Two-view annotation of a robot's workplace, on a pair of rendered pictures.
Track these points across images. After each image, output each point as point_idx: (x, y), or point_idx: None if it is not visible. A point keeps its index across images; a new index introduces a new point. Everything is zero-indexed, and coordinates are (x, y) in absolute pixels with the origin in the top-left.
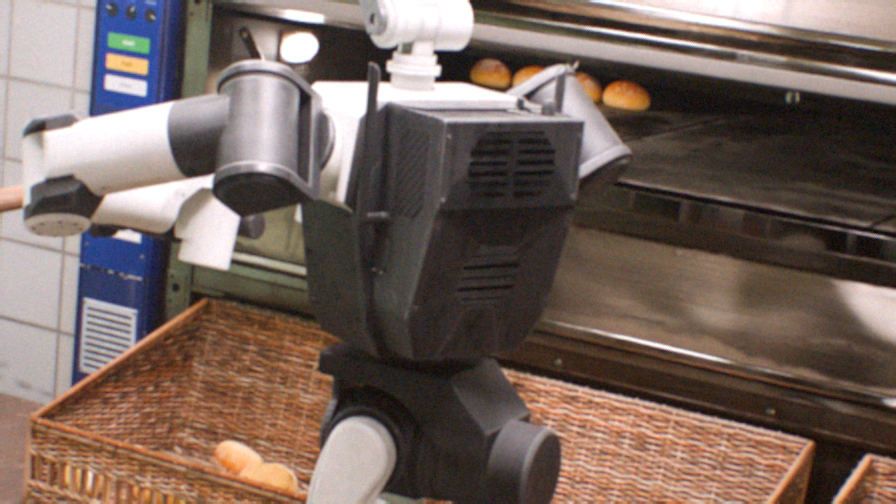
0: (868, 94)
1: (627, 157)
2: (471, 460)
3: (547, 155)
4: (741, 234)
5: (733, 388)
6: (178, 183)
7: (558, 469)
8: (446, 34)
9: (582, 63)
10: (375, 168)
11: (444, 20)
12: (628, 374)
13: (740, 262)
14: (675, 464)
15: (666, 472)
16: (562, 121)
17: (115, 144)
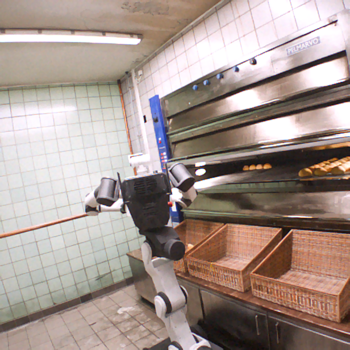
0: (264, 151)
1: (191, 178)
2: (160, 249)
3: (154, 182)
4: (259, 187)
5: (266, 220)
6: (119, 201)
7: (184, 248)
8: (144, 162)
9: (226, 161)
10: (126, 192)
11: (142, 159)
12: (249, 220)
13: (262, 193)
14: (258, 237)
15: (257, 239)
16: (155, 174)
17: (89, 197)
